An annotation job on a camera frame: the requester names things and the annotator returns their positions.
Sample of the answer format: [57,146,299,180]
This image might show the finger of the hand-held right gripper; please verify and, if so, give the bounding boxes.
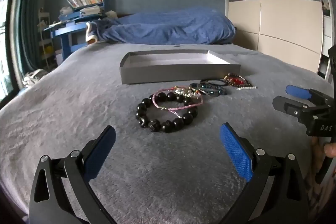
[272,96,317,123]
[286,84,332,107]

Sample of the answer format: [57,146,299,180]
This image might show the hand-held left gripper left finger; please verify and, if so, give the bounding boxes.
[28,125,117,224]

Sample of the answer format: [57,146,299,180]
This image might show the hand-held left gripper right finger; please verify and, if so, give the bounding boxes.
[219,122,309,224]

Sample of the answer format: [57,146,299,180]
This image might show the dark garnet bead bracelet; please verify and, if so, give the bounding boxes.
[224,72,250,87]

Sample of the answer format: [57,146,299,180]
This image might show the black bead bracelet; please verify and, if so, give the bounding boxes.
[136,92,198,133]

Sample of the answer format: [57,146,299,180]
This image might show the blue crystal bead bracelet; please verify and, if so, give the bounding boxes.
[189,82,229,97]

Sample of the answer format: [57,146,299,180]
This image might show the pink cord bracelet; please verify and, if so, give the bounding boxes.
[152,89,204,118]

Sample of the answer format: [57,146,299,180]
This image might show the grey cardboard box tray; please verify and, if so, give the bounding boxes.
[120,49,241,85]

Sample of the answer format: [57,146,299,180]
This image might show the person's right hand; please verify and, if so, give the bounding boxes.
[310,135,336,177]

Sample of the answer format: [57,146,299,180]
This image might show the beige wardrobe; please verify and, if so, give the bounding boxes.
[222,0,324,75]

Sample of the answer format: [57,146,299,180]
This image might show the white shelf unit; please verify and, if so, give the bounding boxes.
[316,0,336,80]

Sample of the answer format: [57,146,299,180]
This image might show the person's patterned clothing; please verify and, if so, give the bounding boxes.
[304,177,336,224]

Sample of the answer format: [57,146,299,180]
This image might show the white shoes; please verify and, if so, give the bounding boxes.
[22,69,49,88]

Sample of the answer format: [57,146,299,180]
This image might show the blue desk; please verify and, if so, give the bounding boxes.
[43,22,92,63]

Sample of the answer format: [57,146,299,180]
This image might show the white orange plush toy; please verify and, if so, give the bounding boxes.
[86,22,97,45]

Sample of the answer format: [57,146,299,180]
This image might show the white storage rack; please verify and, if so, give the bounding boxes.
[39,7,57,69]

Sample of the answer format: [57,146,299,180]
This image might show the stack of papers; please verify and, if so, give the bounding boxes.
[79,6,105,17]

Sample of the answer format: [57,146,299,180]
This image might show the blue duvet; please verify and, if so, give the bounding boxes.
[93,6,236,45]

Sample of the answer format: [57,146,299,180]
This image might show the window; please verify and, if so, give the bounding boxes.
[0,0,16,101]

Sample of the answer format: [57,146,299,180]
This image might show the blue desk hutch shelf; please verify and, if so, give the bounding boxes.
[59,1,107,22]

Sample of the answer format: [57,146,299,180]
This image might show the green curtain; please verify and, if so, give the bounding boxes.
[16,0,53,69]

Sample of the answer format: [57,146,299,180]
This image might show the black cord bracelet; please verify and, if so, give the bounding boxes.
[200,79,227,87]

